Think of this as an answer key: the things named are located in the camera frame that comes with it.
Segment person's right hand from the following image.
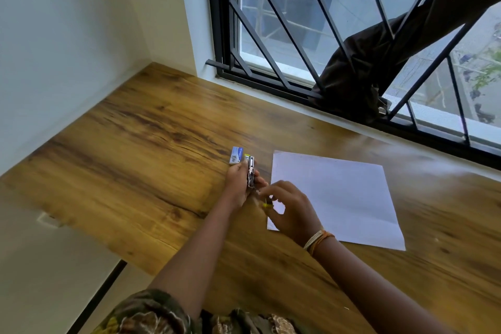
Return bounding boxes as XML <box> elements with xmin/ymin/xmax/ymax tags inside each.
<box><xmin>259</xmin><ymin>180</ymin><xmax>323</xmax><ymax>247</ymax></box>

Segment orange and white thread bracelet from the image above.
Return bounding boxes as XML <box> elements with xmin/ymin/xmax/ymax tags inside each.
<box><xmin>303</xmin><ymin>230</ymin><xmax>336</xmax><ymax>256</ymax></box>

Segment person's left hand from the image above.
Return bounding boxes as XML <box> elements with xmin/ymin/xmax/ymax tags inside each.
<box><xmin>223</xmin><ymin>163</ymin><xmax>269</xmax><ymax>210</ymax></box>

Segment black metal window grille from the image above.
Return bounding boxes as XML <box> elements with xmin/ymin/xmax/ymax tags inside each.
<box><xmin>229</xmin><ymin>0</ymin><xmax>501</xmax><ymax>147</ymax></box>

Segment silver and yellow stapler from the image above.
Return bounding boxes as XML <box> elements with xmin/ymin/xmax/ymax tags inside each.
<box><xmin>244</xmin><ymin>154</ymin><xmax>273</xmax><ymax>210</ymax></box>

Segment black window frame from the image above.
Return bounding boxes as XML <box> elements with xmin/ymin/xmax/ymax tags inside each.
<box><xmin>205</xmin><ymin>0</ymin><xmax>501</xmax><ymax>171</ymax></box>

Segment dark brown hanging cloth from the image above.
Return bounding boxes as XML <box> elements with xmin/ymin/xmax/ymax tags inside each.
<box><xmin>308</xmin><ymin>0</ymin><xmax>501</xmax><ymax>125</ymax></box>

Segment person's left forearm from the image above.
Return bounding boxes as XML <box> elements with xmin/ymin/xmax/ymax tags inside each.
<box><xmin>148</xmin><ymin>200</ymin><xmax>245</xmax><ymax>320</ymax></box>

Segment patterned green brown garment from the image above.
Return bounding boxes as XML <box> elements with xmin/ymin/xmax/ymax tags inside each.
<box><xmin>91</xmin><ymin>288</ymin><xmax>318</xmax><ymax>334</ymax></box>

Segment white paper sheet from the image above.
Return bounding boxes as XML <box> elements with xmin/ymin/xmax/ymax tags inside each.
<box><xmin>266</xmin><ymin>150</ymin><xmax>406</xmax><ymax>252</ymax></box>

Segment person's right forearm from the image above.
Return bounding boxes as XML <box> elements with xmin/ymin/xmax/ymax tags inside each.
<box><xmin>310</xmin><ymin>239</ymin><xmax>456</xmax><ymax>334</ymax></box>

